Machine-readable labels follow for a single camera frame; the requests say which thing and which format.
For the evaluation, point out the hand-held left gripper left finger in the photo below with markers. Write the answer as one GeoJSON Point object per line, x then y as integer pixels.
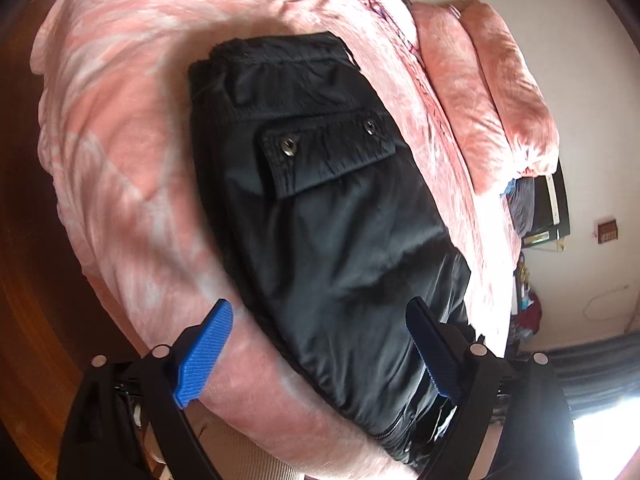
{"type": "Point", "coordinates": [205, 355]}

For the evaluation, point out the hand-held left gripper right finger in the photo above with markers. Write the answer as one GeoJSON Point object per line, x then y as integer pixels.
{"type": "Point", "coordinates": [434, 352]}

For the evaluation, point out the black padded pants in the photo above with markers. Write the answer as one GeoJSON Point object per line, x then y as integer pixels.
{"type": "Point", "coordinates": [325, 240]}

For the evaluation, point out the person's leg in white pants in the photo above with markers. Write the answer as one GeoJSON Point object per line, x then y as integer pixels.
{"type": "Point", "coordinates": [240, 450]}

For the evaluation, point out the pile of clothes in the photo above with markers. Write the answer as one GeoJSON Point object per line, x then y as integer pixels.
{"type": "Point", "coordinates": [527, 305]}

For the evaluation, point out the dark patterned curtain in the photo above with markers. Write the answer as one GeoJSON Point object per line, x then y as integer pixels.
{"type": "Point", "coordinates": [600, 365]}

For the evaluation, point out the grey pillow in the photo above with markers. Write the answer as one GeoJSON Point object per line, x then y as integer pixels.
{"type": "Point", "coordinates": [522, 210]}

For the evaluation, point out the blue cloth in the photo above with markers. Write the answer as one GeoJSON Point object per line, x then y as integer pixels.
{"type": "Point", "coordinates": [510, 189]}

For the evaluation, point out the dark wooden headboard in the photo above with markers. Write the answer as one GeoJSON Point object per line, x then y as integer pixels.
{"type": "Point", "coordinates": [555, 205]}

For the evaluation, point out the bed with pink sheet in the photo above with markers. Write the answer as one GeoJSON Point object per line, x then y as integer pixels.
{"type": "Point", "coordinates": [125, 135]}

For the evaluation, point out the folded pink duvet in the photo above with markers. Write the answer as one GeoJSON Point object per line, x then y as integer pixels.
{"type": "Point", "coordinates": [500, 90]}

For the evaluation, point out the folded white knit cloth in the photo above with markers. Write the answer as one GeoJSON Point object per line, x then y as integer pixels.
{"type": "Point", "coordinates": [387, 0]}

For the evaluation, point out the brown wall lamp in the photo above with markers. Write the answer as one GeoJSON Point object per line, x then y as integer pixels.
{"type": "Point", "coordinates": [608, 230]}

